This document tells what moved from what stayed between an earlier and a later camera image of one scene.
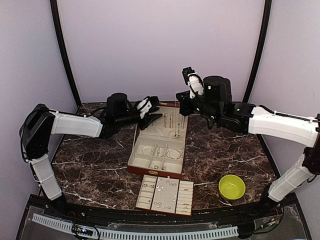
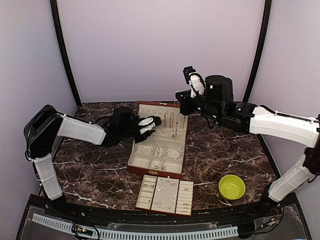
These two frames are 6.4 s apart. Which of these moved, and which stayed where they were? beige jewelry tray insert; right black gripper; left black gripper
Moved: left black gripper
Stayed: beige jewelry tray insert; right black gripper
